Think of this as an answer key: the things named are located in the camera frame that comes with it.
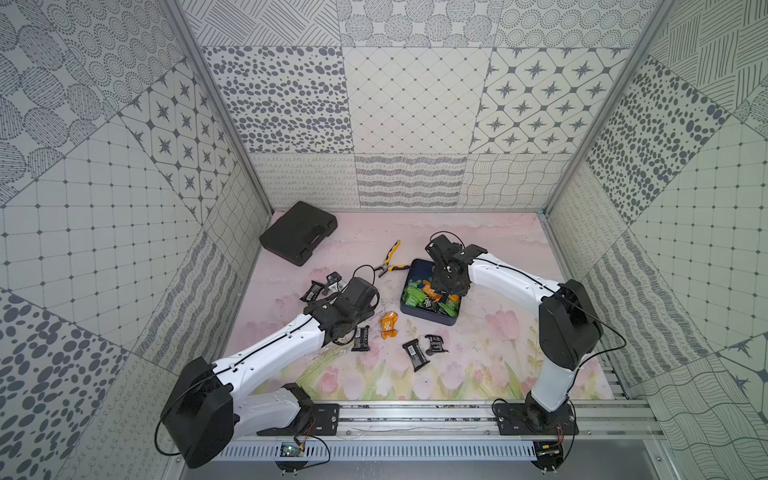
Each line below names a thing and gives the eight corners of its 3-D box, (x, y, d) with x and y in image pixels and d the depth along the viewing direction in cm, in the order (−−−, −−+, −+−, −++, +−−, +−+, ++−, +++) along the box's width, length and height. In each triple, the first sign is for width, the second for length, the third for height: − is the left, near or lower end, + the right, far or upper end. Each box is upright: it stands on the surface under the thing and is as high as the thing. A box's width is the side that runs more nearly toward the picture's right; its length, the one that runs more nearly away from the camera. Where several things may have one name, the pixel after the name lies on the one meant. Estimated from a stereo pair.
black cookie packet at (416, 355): (415, 372, 84) (415, 370, 82) (402, 347, 88) (402, 344, 87) (429, 364, 85) (430, 362, 84) (416, 340, 90) (417, 337, 88)
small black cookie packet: (426, 355, 87) (426, 352, 85) (425, 337, 90) (425, 334, 88) (447, 355, 87) (448, 353, 85) (445, 337, 90) (446, 334, 88)
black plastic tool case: (259, 248, 111) (253, 238, 106) (302, 209, 124) (298, 198, 120) (298, 269, 105) (294, 259, 100) (339, 225, 118) (337, 215, 114)
